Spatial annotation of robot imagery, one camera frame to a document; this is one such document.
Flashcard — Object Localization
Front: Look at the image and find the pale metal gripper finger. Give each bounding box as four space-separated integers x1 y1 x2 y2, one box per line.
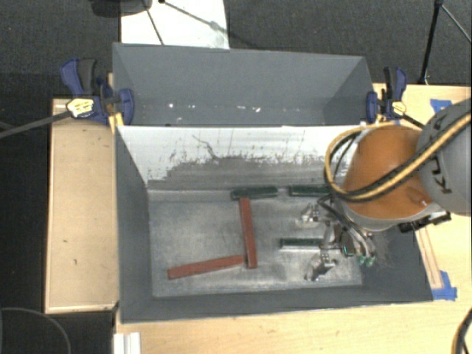
296 203 323 229
303 252 339 282

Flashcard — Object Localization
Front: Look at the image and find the dark green flat block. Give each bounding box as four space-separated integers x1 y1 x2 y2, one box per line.
230 186 280 201
278 237 326 251
288 184 332 198

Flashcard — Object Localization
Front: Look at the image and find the red-brown flat block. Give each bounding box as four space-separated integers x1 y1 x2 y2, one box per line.
167 254 246 281
237 196 259 270

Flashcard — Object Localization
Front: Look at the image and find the grey metal bin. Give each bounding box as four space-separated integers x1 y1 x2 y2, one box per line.
110 41 434 325

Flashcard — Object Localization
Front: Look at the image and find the pale wood board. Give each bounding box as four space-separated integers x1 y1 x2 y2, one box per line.
44 97 121 315

